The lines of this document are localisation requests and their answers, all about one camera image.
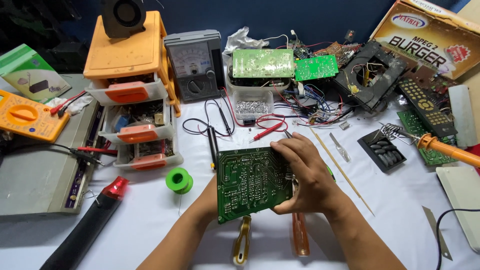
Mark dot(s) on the small black capacitor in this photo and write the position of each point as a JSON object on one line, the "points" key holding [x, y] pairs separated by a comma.
{"points": [[249, 121]]}

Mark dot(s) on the person's right hand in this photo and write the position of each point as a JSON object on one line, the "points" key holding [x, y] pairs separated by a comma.
{"points": [[313, 180]]}

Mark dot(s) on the small light green circuit board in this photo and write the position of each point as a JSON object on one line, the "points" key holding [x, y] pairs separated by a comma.
{"points": [[316, 68]]}

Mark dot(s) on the black battery holder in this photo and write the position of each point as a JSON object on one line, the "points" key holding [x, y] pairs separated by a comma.
{"points": [[382, 152]]}

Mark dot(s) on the green circuit board with holes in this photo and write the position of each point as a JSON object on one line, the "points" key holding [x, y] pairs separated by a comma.
{"points": [[410, 122]]}

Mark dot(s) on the green solder spool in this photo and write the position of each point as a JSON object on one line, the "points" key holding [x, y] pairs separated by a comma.
{"points": [[179, 180]]}

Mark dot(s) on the white plastic panel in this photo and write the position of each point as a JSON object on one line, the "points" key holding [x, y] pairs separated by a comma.
{"points": [[461, 195]]}

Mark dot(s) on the clear box of metal parts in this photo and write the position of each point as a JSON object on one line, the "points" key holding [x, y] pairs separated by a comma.
{"points": [[252, 106]]}

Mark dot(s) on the red pointed test probe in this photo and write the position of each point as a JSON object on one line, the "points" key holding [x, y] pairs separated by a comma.
{"points": [[97, 150]]}

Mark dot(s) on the person's left hand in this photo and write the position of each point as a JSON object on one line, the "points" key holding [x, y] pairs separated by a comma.
{"points": [[213, 202]]}

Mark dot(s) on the brown circuit board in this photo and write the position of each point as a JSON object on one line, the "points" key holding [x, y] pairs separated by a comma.
{"points": [[337, 50]]}

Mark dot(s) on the black plastic frame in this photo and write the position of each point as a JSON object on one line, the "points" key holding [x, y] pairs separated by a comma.
{"points": [[382, 63]]}

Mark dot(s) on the metal tweezers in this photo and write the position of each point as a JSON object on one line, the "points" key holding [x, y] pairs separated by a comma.
{"points": [[287, 134]]}

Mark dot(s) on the black and red heat gun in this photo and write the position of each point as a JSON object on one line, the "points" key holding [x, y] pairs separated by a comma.
{"points": [[88, 225]]}

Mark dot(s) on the black blower fan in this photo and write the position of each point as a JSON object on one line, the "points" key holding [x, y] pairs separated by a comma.
{"points": [[122, 18]]}

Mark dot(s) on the dark green circuit board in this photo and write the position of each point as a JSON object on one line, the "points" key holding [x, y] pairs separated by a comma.
{"points": [[249, 183]]}

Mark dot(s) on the green and white carton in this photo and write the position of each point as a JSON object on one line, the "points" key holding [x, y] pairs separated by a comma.
{"points": [[28, 73]]}

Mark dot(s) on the crumpled white cloth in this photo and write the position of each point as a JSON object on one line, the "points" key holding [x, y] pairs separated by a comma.
{"points": [[243, 39]]}

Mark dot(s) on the grey analog multimeter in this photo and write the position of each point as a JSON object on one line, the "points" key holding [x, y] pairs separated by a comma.
{"points": [[195, 67]]}

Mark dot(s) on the large light green circuit board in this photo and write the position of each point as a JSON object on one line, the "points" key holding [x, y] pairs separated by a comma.
{"points": [[262, 63]]}

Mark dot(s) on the white tissue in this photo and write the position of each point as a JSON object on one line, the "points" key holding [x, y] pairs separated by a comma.
{"points": [[77, 105]]}

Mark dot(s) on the yellow digital multimeter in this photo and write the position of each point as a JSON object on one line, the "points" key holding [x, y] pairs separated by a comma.
{"points": [[26, 116]]}

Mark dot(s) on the white plastic strip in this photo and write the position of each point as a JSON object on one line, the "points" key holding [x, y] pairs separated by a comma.
{"points": [[463, 114]]}

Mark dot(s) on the black pointed test probe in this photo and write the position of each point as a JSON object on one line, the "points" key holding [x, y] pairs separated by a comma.
{"points": [[86, 156]]}

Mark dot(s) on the metal blade strip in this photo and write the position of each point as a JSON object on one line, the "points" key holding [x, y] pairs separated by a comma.
{"points": [[437, 232]]}

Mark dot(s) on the red and black probe plugs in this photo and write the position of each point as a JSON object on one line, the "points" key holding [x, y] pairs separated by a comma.
{"points": [[65, 103]]}

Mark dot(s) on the silver disc player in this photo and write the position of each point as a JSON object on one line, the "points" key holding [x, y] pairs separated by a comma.
{"points": [[41, 176]]}

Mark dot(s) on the orange plastic drawer cabinet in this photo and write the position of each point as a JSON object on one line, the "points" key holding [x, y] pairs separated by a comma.
{"points": [[127, 63]]}

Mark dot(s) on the black remote control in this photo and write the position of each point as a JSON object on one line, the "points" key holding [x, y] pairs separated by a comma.
{"points": [[427, 107]]}

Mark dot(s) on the small metal piece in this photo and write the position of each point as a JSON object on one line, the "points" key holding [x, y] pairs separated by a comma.
{"points": [[344, 125]]}

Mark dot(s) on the thin wooden stick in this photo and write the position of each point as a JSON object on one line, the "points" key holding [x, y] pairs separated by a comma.
{"points": [[341, 170]]}

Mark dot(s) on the printed cardboard box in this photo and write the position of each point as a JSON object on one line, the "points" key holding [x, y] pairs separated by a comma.
{"points": [[423, 41]]}

